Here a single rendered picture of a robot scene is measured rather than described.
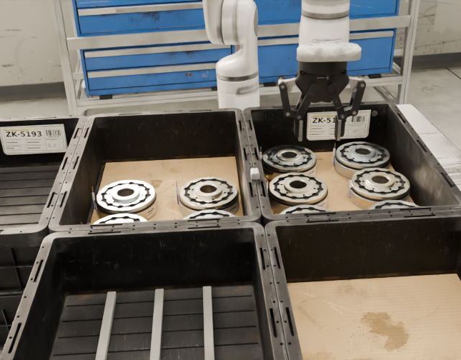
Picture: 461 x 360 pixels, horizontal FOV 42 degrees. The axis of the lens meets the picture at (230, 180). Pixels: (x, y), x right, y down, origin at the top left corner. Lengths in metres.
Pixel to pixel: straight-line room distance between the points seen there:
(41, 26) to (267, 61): 1.45
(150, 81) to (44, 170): 1.75
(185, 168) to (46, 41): 2.70
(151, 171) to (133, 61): 1.76
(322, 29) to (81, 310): 0.53
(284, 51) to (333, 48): 2.10
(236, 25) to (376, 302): 0.64
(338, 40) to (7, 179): 0.68
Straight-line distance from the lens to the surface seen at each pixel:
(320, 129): 1.21
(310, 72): 0.93
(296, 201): 1.01
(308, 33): 0.92
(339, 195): 1.10
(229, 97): 1.31
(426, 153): 1.05
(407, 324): 0.85
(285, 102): 0.96
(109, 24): 2.86
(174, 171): 1.17
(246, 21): 1.25
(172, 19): 2.86
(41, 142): 1.24
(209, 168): 1.18
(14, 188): 1.20
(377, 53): 3.13
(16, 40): 3.84
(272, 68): 2.99
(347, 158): 1.15
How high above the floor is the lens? 1.40
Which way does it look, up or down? 30 degrees down
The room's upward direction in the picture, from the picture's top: 2 degrees counter-clockwise
